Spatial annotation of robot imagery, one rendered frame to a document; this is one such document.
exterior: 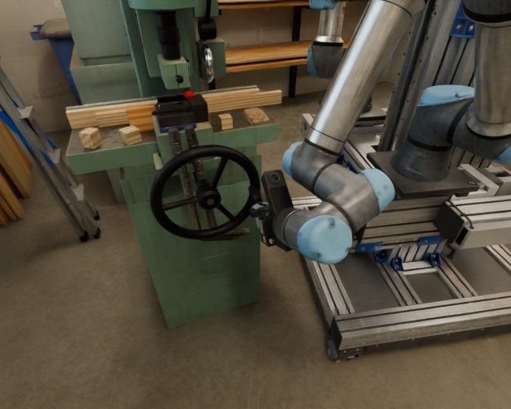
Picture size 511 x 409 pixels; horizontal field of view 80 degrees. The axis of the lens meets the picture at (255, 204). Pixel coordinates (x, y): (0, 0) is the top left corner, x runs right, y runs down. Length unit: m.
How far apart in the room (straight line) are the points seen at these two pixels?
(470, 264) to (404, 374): 0.58
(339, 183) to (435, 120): 0.41
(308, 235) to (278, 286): 1.15
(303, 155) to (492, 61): 0.34
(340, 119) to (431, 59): 0.57
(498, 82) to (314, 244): 0.44
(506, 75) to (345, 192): 0.34
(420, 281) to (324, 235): 1.10
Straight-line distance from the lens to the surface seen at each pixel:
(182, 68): 0.97
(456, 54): 1.14
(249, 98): 1.09
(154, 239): 1.10
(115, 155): 0.92
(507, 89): 0.73
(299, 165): 0.60
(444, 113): 0.89
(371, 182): 0.53
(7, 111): 1.72
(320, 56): 1.31
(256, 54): 3.22
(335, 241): 0.48
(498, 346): 1.78
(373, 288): 1.43
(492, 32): 0.64
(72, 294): 1.82
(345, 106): 0.58
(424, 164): 0.94
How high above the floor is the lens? 1.28
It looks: 38 degrees down
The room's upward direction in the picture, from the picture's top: straight up
